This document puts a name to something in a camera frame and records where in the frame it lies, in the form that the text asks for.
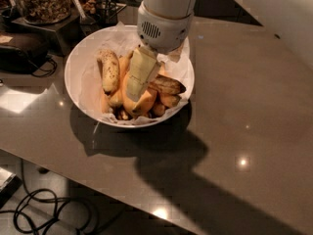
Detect black cables on floor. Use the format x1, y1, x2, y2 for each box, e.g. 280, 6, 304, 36
0, 159, 128, 235

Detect small banana bottom right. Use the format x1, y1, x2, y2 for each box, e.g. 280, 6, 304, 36
152, 101, 166, 117

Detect spotted yellow banana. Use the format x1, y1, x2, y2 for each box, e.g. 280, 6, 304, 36
97, 49, 119, 95

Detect dark tray stand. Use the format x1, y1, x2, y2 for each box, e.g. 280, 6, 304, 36
11, 3, 127, 57

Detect brown overripe banana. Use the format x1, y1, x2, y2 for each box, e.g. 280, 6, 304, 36
149, 74, 186, 95

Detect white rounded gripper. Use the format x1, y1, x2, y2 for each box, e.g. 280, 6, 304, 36
126, 3, 194, 102

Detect metal scoop with tag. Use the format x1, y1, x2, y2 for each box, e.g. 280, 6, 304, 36
72, 0, 96, 25

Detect slim yellow banana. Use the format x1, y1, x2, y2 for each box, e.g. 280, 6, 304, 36
108, 50, 136, 109

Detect black wire cup holder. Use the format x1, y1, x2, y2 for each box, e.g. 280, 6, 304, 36
97, 0, 117, 26

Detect black cable on counter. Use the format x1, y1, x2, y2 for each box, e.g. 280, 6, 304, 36
28, 56, 59, 78

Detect box on floor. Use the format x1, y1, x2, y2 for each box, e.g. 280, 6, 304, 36
0, 167, 22, 209

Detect black device on counter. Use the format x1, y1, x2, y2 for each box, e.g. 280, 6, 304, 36
0, 32, 48, 74

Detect glass jar of nuts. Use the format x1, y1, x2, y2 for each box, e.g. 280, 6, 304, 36
17, 0, 70, 24

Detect white paper liner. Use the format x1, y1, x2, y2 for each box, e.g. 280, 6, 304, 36
70, 24, 195, 127

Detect white bowl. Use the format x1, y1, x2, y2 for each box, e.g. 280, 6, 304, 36
65, 24, 195, 128

